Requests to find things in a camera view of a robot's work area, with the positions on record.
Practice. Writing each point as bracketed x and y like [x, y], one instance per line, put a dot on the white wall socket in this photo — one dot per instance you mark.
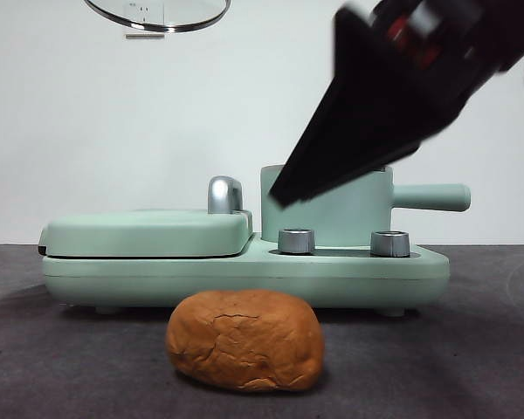
[144, 36]

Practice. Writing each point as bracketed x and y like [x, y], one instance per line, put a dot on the glass lid with green knob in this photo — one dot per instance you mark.
[157, 15]

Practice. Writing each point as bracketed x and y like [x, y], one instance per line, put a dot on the mint green breakfast maker base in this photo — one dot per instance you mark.
[244, 279]

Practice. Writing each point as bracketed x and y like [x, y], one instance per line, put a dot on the mint green griddle cover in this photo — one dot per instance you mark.
[135, 235]

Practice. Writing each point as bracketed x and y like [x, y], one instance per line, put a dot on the brown potato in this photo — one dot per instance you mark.
[244, 340]

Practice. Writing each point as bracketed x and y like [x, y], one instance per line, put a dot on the silver control knob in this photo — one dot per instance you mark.
[389, 243]
[295, 241]

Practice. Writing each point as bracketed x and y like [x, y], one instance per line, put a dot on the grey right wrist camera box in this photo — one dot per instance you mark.
[423, 19]

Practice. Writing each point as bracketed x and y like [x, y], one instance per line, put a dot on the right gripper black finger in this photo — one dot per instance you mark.
[362, 174]
[358, 113]

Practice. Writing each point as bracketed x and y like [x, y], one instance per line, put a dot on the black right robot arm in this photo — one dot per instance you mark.
[484, 52]

